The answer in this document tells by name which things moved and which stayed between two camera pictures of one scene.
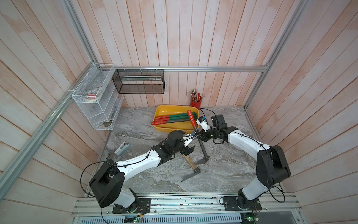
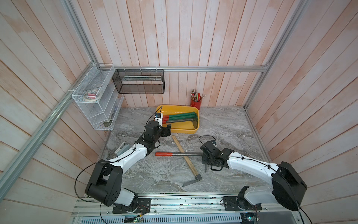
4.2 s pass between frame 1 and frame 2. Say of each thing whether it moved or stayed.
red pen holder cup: stayed
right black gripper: moved
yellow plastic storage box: stayed
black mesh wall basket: stayed
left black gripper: moved
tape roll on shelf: stayed
